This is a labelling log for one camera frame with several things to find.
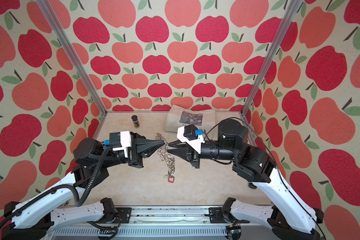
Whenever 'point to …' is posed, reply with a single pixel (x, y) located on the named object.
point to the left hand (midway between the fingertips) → (163, 144)
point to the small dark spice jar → (136, 123)
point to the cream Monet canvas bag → (179, 117)
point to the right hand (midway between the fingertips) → (175, 143)
